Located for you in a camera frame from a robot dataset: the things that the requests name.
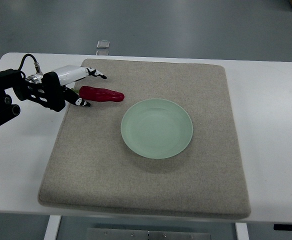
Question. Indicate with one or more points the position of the metal base plate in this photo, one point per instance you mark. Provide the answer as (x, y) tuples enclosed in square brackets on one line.
[(129, 234)]

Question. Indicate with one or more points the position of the white table leg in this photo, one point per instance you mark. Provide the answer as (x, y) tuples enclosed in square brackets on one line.
[(52, 228), (241, 231)]

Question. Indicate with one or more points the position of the white left table leg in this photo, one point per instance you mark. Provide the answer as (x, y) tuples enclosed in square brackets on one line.
[(52, 228)]

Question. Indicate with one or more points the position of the white right table leg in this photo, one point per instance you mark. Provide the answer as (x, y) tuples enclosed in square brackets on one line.
[(241, 231)]

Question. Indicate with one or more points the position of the red pepper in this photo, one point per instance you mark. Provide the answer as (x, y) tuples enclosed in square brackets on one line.
[(96, 94)]

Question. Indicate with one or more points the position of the black table control panel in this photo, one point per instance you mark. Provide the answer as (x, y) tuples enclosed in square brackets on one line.
[(282, 227)]

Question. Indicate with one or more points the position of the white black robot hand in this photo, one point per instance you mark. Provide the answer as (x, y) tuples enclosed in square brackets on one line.
[(71, 75)]

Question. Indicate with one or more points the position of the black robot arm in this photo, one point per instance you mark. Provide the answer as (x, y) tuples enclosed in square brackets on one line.
[(15, 85)]

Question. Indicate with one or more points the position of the pale green plate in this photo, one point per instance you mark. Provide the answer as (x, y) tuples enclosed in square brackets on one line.
[(156, 128)]

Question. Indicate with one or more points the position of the clear floor socket cover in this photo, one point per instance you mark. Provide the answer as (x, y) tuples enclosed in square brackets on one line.
[(103, 44)]

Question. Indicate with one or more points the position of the beige felt mat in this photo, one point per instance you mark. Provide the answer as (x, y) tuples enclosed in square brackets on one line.
[(91, 168)]

